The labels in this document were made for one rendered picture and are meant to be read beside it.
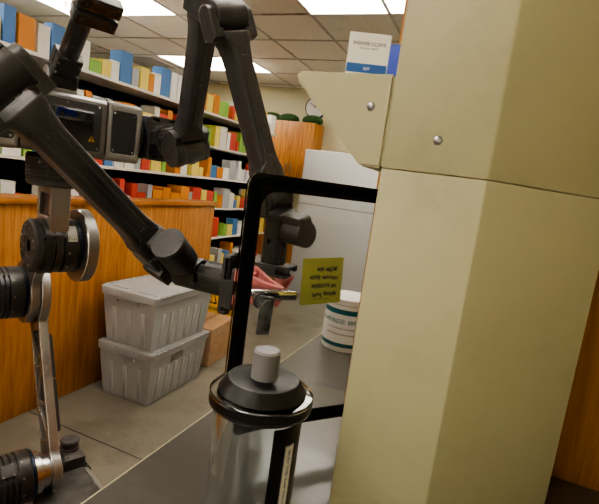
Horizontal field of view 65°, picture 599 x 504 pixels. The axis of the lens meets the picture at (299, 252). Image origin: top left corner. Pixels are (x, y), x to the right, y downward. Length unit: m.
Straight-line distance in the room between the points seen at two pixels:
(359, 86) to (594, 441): 0.71
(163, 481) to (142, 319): 2.08
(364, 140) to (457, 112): 0.10
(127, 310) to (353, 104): 2.43
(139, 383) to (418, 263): 2.53
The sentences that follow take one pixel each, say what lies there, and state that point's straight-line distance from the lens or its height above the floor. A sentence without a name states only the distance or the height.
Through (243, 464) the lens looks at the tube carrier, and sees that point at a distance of 0.50.
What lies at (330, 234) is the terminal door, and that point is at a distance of 0.74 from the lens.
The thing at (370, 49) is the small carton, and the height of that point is 1.55.
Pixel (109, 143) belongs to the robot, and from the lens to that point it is 1.36.
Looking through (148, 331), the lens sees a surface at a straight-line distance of 2.80.
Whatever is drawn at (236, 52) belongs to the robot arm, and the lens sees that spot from 1.04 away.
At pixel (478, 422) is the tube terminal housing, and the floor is 1.14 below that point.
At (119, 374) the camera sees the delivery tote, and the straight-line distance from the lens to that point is 3.02.
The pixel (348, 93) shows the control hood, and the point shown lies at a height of 1.49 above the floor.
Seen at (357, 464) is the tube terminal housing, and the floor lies 1.07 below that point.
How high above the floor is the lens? 1.38
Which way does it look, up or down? 8 degrees down
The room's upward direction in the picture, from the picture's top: 8 degrees clockwise
